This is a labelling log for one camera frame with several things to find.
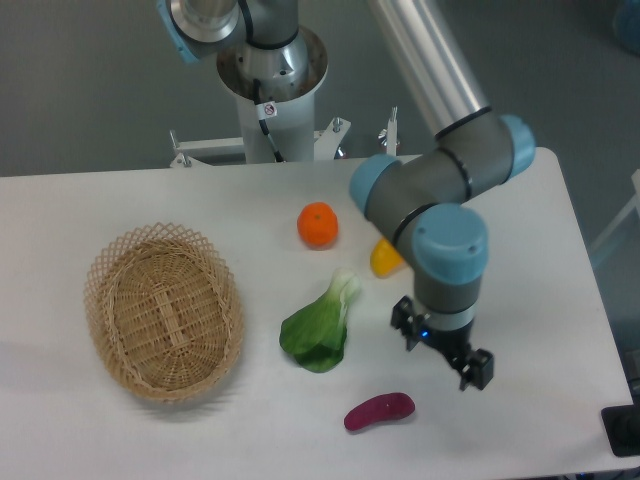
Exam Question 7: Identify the black device at table edge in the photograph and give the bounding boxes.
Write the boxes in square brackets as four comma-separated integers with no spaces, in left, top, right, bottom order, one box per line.
[601,405,639,458]

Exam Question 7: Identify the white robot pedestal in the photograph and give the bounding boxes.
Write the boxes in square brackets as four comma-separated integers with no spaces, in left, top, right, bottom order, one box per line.
[216,26,328,164]

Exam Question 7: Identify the woven wicker basket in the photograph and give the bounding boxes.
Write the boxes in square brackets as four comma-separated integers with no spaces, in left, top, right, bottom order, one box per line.
[84,223,244,403]

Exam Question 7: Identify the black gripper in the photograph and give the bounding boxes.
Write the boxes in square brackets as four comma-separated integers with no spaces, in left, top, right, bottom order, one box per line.
[390,296,494,391]

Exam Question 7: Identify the blue object top right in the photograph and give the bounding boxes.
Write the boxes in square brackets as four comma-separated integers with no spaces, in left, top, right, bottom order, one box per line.
[612,0,640,55]

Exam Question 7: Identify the white metal base frame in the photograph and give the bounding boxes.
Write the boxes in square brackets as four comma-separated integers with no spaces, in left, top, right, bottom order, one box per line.
[170,106,401,168]

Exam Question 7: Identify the purple sweet potato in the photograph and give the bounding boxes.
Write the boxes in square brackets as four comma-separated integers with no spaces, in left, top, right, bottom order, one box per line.
[343,392,416,432]

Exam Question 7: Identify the yellow mango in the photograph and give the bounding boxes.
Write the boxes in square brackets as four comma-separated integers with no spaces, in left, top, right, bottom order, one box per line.
[369,238,404,278]

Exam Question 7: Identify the orange mandarin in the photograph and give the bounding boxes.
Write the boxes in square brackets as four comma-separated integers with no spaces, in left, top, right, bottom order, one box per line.
[297,202,339,249]

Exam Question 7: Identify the white frame at right edge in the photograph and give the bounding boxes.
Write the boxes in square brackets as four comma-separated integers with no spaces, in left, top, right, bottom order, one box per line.
[588,170,639,268]

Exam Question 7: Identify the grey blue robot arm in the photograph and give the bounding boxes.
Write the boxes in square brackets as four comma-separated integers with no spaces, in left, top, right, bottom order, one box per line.
[157,1,536,389]

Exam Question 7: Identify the green bok choy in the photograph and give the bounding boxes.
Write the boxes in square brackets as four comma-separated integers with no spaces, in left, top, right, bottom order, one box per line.
[279,268,361,373]

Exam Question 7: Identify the black cable on pedestal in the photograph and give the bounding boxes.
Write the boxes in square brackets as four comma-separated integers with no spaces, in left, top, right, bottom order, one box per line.
[252,78,286,164]

